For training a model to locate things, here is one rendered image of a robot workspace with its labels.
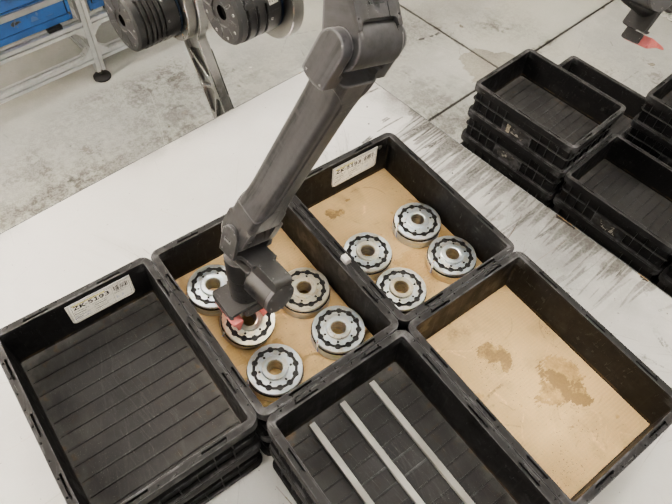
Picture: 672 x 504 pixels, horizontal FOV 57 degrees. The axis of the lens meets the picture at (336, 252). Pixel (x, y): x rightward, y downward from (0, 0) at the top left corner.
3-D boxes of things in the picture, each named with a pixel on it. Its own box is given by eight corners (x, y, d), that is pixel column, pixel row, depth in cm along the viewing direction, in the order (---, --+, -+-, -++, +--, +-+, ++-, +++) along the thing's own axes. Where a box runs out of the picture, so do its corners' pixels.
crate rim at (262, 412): (149, 260, 119) (146, 253, 117) (279, 193, 130) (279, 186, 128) (262, 425, 101) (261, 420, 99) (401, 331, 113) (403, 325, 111)
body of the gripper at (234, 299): (280, 294, 110) (279, 270, 104) (231, 323, 106) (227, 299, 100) (261, 270, 113) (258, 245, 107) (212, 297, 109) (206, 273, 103)
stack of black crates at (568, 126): (447, 176, 239) (473, 82, 203) (496, 140, 252) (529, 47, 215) (529, 239, 223) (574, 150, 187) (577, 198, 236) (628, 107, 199)
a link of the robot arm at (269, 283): (266, 205, 100) (223, 220, 94) (313, 246, 95) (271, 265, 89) (254, 259, 107) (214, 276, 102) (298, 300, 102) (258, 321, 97)
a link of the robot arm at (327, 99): (387, 6, 72) (322, 13, 65) (417, 41, 71) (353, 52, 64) (258, 214, 103) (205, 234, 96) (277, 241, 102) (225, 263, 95)
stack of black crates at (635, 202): (531, 238, 223) (563, 174, 196) (578, 197, 236) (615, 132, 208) (626, 311, 207) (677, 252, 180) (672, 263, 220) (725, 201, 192)
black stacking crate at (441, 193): (281, 222, 138) (280, 188, 129) (384, 167, 149) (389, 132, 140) (395, 353, 121) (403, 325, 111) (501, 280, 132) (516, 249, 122)
